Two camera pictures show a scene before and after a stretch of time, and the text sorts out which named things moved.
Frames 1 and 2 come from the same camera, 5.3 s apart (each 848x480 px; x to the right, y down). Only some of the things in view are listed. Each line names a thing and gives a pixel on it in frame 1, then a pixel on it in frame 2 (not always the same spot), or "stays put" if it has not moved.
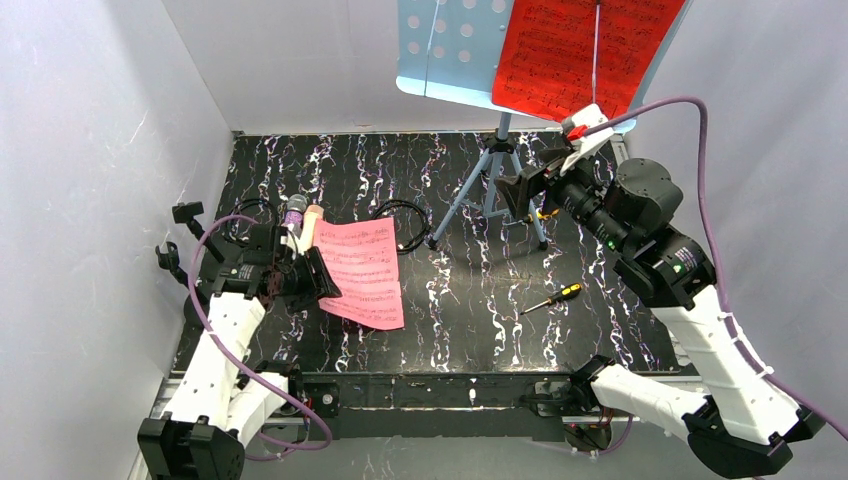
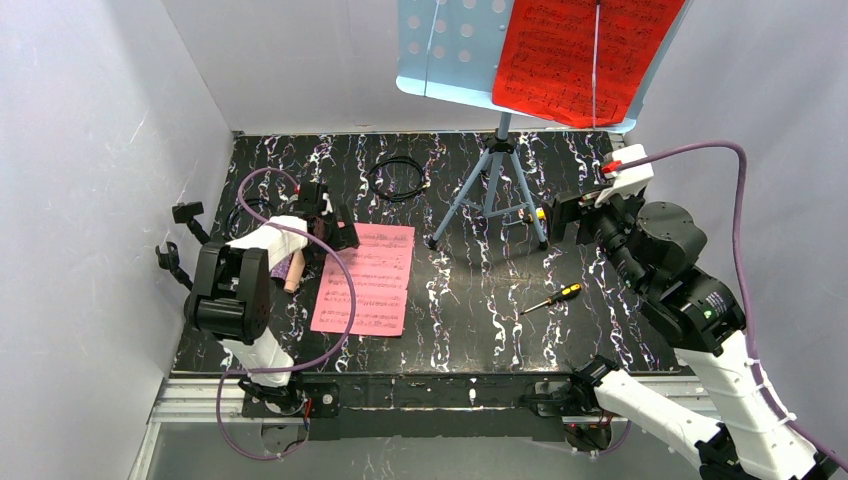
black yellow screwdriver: (566, 291) stays put
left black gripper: (291, 275) -> (341, 234)
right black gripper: (546, 187) -> (566, 216)
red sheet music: (558, 56) stays put
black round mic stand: (184, 213) stays put
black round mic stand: (170, 260) stays put
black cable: (425, 226) -> (396, 197)
